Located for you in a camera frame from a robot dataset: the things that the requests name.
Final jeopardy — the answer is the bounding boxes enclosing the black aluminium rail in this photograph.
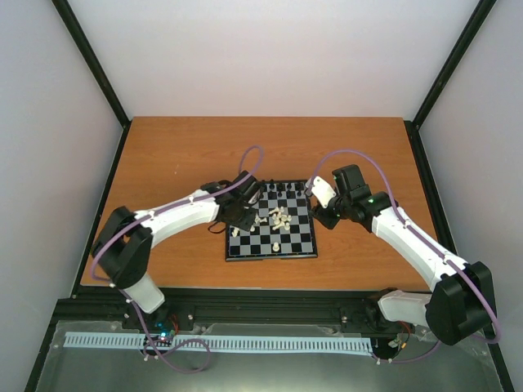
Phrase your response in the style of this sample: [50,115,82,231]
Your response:
[52,286,434,338]

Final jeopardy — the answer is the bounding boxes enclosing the light blue cable duct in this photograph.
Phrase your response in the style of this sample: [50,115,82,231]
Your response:
[63,332,373,356]

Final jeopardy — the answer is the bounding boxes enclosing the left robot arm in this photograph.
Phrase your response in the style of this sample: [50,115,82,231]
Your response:
[91,171,262,329]

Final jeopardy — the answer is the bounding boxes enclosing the right black frame post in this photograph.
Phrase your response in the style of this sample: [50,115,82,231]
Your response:
[410,0,498,126]

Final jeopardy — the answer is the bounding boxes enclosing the electronics board green led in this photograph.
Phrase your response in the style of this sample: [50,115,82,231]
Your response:
[154,320,179,342]

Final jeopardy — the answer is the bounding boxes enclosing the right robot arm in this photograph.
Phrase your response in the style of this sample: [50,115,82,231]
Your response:
[306,165,495,345]

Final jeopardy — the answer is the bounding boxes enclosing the black frame post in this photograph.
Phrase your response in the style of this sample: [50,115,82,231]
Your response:
[51,0,132,123]
[410,0,498,126]

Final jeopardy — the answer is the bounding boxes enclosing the black magnetic chess board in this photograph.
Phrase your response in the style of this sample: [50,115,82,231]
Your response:
[225,180,318,262]

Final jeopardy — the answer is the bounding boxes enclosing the left black frame post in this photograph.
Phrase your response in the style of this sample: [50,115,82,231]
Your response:
[51,0,132,123]

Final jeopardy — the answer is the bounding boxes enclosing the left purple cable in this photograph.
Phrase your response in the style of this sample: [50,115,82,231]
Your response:
[89,145,265,375]

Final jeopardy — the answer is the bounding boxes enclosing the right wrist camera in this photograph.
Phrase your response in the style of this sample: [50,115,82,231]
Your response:
[306,176,337,208]

